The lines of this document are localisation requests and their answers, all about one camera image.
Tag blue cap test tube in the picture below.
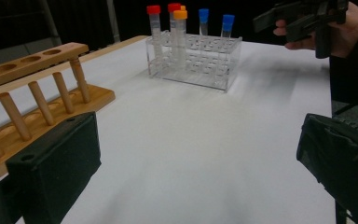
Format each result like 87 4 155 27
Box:
217 14 236 85
198 7 211 63

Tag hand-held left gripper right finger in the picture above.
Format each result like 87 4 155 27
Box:
296 112 358 224

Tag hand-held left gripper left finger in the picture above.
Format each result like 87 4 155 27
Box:
5 111 103 224

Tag grey metal shelf rack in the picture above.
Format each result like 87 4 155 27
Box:
0 0 121 69

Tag clear acrylic test tube rack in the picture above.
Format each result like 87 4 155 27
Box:
145 30 243 93

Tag wooden test tube rack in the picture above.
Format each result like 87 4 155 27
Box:
0 41 117 180

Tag red cap test tube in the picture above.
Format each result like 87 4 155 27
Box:
167 3 182 63
145 4 164 71

